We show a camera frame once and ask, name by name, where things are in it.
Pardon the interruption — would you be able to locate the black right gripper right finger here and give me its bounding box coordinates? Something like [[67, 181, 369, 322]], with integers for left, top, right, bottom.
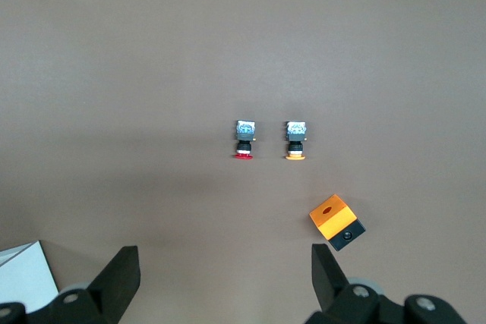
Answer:
[[311, 244, 350, 314]]

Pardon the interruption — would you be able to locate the red push button switch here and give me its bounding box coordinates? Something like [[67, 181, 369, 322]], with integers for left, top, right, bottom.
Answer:
[[231, 118, 256, 161]]

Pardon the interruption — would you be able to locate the white drawer cabinet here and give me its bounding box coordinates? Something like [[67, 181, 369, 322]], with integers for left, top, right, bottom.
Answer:
[[0, 239, 60, 313]]

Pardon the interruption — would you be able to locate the yellow push button switch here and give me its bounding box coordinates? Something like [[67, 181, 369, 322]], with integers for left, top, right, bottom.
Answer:
[[282, 120, 308, 161]]

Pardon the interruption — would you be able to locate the orange box with black base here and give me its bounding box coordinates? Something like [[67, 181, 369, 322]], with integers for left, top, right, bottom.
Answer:
[[308, 193, 368, 252]]

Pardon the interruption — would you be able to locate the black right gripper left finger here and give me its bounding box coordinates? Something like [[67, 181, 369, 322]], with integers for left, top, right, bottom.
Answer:
[[87, 245, 142, 324]]

